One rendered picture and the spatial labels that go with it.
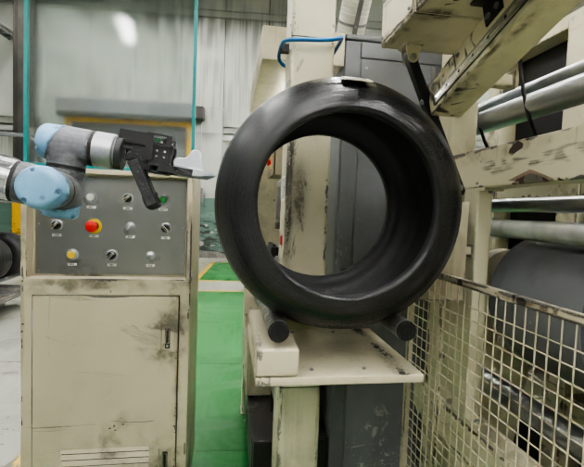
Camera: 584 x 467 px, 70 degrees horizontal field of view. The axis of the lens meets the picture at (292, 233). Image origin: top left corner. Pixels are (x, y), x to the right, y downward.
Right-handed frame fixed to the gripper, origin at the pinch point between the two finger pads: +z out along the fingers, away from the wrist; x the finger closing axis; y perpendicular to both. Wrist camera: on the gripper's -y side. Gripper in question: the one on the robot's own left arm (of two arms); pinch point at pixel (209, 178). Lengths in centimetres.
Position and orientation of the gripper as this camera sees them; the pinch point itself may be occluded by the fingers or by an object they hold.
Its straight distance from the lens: 95.5
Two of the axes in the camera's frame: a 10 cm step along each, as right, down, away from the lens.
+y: 1.5, -9.9, -0.3
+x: -1.5, -0.6, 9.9
